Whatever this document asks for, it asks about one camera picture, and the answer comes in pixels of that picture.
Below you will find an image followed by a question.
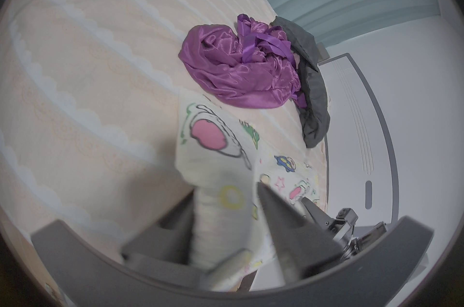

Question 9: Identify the black garment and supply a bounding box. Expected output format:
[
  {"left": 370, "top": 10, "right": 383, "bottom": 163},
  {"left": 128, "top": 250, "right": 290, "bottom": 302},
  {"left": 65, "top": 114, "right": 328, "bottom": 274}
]
[{"left": 270, "top": 16, "right": 331, "bottom": 149}]

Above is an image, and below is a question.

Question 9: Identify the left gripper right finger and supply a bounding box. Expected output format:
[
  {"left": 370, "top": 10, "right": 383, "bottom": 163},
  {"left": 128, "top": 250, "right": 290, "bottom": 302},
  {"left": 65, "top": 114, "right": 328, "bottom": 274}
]
[{"left": 257, "top": 182, "right": 344, "bottom": 281}]

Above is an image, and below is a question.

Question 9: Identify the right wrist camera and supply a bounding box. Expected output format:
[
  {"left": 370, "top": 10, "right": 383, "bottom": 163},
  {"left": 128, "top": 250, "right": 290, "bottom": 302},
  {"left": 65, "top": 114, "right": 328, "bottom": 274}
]
[{"left": 335, "top": 209, "right": 359, "bottom": 228}]

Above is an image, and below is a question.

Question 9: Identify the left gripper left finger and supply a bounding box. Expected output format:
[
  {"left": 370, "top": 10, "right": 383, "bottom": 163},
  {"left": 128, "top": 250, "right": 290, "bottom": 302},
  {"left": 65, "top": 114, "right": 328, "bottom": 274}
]
[{"left": 121, "top": 190, "right": 199, "bottom": 266}]

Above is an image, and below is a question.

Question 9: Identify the purple satin garment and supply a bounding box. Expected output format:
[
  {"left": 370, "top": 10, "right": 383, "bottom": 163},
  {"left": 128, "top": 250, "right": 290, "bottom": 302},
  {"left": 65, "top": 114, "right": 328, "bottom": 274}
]
[{"left": 179, "top": 13, "right": 302, "bottom": 109}]

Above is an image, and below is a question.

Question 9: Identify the bed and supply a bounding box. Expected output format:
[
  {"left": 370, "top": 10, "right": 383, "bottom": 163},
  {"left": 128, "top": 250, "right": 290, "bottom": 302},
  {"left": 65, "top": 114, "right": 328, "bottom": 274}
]
[{"left": 0, "top": 0, "right": 399, "bottom": 299}]

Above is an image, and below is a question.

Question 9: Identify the white printed pyjama top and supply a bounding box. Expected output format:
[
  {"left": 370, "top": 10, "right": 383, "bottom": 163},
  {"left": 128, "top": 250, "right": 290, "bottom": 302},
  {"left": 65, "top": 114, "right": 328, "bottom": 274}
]
[{"left": 175, "top": 88, "right": 321, "bottom": 293}]

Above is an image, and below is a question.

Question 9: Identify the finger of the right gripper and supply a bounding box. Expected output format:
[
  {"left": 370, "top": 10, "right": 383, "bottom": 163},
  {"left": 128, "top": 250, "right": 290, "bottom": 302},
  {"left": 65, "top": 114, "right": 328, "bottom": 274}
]
[{"left": 302, "top": 197, "right": 333, "bottom": 232}]

